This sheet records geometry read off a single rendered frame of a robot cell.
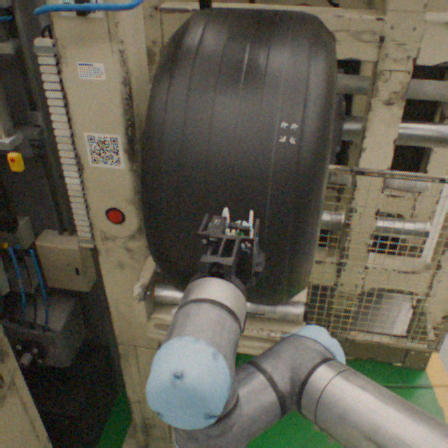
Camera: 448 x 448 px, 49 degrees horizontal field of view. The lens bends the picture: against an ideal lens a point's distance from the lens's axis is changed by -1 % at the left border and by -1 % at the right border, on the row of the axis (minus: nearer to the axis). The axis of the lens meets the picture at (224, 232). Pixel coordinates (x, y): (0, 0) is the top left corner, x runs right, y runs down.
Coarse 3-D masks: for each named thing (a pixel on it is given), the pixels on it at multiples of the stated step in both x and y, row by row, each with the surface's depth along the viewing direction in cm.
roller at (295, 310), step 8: (160, 288) 108; (168, 288) 108; (160, 296) 108; (168, 296) 108; (176, 296) 107; (176, 304) 109; (248, 304) 105; (256, 304) 105; (264, 304) 105; (280, 304) 105; (288, 304) 104; (296, 304) 104; (304, 304) 104; (248, 312) 106; (256, 312) 105; (264, 312) 105; (272, 312) 105; (280, 312) 104; (288, 312) 104; (296, 312) 104; (304, 312) 104; (296, 320) 105; (304, 320) 104
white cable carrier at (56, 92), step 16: (48, 64) 89; (48, 80) 91; (48, 96) 93; (64, 96) 95; (64, 112) 94; (64, 128) 96; (64, 144) 99; (64, 160) 101; (80, 176) 105; (80, 192) 105; (80, 208) 108; (80, 224) 111
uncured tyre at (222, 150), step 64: (192, 64) 76; (256, 64) 75; (320, 64) 76; (192, 128) 74; (256, 128) 72; (320, 128) 74; (192, 192) 75; (256, 192) 74; (320, 192) 76; (192, 256) 82
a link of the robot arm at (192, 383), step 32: (192, 320) 48; (224, 320) 49; (160, 352) 46; (192, 352) 44; (224, 352) 46; (160, 384) 43; (192, 384) 42; (224, 384) 45; (160, 416) 45; (192, 416) 44
